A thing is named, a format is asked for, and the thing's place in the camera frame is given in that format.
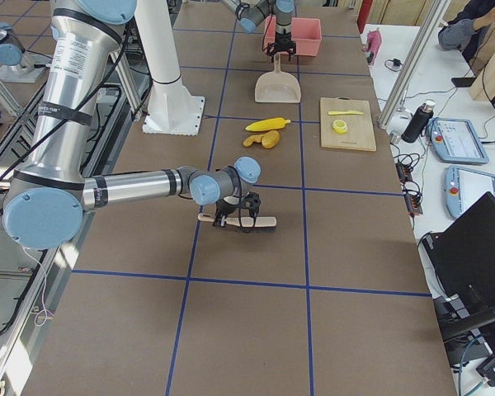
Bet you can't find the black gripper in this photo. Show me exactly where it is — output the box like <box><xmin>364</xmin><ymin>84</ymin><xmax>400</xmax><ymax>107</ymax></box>
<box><xmin>214</xmin><ymin>192</ymin><xmax>260</xmax><ymax>227</ymax></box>
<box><xmin>266</xmin><ymin>34</ymin><xmax>296</xmax><ymax>59</ymax></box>

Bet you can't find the beige hand brush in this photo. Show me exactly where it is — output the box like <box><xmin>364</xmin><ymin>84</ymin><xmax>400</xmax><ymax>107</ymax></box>
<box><xmin>197</xmin><ymin>213</ymin><xmax>277</xmax><ymax>232</ymax></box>

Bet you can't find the beige plastic dustpan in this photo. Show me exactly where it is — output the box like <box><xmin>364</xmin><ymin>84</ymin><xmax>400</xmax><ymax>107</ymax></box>
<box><xmin>254</xmin><ymin>54</ymin><xmax>301</xmax><ymax>104</ymax></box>

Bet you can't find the tan toy ginger root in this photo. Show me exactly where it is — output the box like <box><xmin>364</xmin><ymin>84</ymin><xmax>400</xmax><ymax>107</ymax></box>
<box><xmin>243</xmin><ymin>134</ymin><xmax>264</xmax><ymax>148</ymax></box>

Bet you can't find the brown toy potato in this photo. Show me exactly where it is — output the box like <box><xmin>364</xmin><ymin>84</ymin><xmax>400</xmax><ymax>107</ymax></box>
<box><xmin>261</xmin><ymin>130</ymin><xmax>281</xmax><ymax>149</ymax></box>

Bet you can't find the yellow toy corn cob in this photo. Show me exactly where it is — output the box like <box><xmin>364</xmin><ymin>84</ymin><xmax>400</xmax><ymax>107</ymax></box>
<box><xmin>245</xmin><ymin>117</ymin><xmax>291</xmax><ymax>132</ymax></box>

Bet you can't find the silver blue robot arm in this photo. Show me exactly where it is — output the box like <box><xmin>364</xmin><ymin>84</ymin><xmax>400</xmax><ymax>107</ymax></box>
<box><xmin>221</xmin><ymin>0</ymin><xmax>296</xmax><ymax>59</ymax></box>
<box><xmin>2</xmin><ymin>1</ymin><xmax>261</xmax><ymax>250</ymax></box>

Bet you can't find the pink plastic bin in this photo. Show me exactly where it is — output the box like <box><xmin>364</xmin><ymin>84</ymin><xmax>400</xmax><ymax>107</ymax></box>
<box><xmin>262</xmin><ymin>16</ymin><xmax>322</xmax><ymax>57</ymax></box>

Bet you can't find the yellow plastic toy knife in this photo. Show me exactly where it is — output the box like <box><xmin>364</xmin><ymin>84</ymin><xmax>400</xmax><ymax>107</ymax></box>
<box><xmin>327</xmin><ymin>110</ymin><xmax>365</xmax><ymax>116</ymax></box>

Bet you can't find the pink cloth on stand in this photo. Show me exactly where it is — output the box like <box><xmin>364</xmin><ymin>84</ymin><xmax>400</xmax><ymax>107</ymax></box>
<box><xmin>364</xmin><ymin>28</ymin><xmax>382</xmax><ymax>65</ymax></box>

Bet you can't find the yellow toy lemon slice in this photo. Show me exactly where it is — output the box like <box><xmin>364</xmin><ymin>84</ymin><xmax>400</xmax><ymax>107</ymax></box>
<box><xmin>332</xmin><ymin>119</ymin><xmax>348</xmax><ymax>134</ymax></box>

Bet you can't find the bamboo cutting board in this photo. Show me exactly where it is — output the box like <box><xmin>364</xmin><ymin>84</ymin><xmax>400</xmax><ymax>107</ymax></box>
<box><xmin>319</xmin><ymin>97</ymin><xmax>376</xmax><ymax>152</ymax></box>

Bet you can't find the black water bottle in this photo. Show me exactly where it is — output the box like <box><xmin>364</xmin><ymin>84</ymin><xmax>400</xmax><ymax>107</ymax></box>
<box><xmin>401</xmin><ymin>99</ymin><xmax>436</xmax><ymax>143</ymax></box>

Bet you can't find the black smartphone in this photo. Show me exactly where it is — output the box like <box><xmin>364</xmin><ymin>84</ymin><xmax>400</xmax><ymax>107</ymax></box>
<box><xmin>451</xmin><ymin>77</ymin><xmax>476</xmax><ymax>88</ymax></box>

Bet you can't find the seated person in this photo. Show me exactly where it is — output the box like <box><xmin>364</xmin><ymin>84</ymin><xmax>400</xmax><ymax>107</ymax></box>
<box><xmin>438</xmin><ymin>0</ymin><xmax>495</xmax><ymax>75</ymax></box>

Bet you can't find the upper blue teach pendant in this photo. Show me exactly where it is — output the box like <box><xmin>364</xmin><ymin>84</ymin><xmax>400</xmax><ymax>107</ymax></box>
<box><xmin>427</xmin><ymin>117</ymin><xmax>489</xmax><ymax>165</ymax></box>

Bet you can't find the blue teach pendant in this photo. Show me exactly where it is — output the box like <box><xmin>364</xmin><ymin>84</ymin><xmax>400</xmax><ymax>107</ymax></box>
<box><xmin>427</xmin><ymin>117</ymin><xmax>489</xmax><ymax>165</ymax></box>
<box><xmin>445</xmin><ymin>166</ymin><xmax>495</xmax><ymax>219</ymax></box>

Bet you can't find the lower blue teach pendant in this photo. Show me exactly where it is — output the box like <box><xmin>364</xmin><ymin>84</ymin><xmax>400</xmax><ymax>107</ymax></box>
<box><xmin>445</xmin><ymin>166</ymin><xmax>495</xmax><ymax>219</ymax></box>

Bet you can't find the aluminium frame post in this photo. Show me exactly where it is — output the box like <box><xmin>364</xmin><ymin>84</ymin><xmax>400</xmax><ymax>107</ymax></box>
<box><xmin>378</xmin><ymin>0</ymin><xmax>450</xmax><ymax>130</ymax></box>

